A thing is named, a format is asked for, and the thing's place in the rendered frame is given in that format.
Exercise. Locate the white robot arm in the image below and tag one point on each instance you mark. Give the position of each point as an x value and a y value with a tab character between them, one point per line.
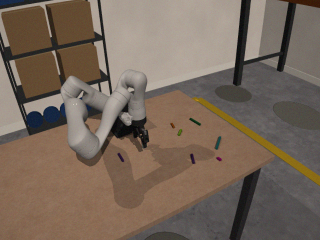
80	139

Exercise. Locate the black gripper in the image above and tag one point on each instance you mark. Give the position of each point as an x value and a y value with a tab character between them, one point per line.
138	128

